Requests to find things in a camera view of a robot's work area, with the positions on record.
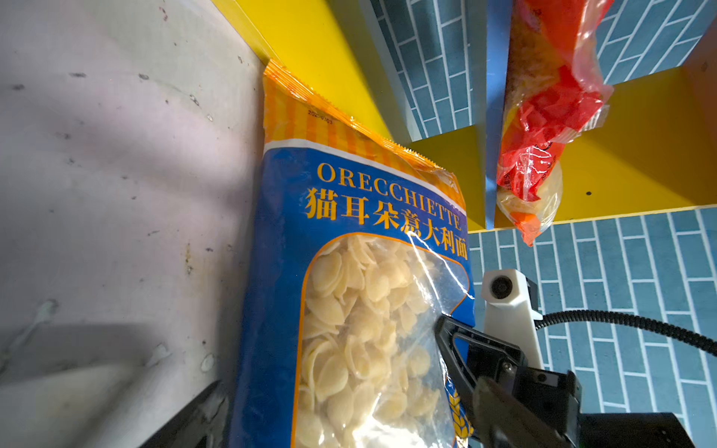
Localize orange pasta bag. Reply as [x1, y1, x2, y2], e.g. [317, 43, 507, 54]
[509, 211, 552, 248]

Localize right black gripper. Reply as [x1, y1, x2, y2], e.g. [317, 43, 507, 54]
[433, 315, 695, 447]

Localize blue shell pasta bag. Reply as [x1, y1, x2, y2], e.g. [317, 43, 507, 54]
[229, 62, 474, 447]

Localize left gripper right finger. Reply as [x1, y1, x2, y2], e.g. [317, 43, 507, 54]
[472, 376, 566, 447]

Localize yellow shelf unit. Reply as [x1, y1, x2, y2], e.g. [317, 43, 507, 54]
[218, 1, 716, 231]

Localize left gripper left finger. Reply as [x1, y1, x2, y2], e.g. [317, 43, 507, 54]
[141, 381, 230, 448]

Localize red macaroni bag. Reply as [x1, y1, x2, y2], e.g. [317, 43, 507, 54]
[495, 0, 616, 217]

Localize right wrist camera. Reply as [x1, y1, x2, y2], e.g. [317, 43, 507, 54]
[481, 269, 544, 369]

